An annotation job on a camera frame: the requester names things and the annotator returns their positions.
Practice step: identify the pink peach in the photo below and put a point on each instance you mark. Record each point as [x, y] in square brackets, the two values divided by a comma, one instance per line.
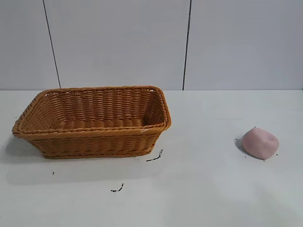
[260, 144]

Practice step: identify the brown woven wicker basket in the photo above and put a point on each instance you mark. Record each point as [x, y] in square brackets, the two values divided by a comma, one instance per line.
[94, 139]

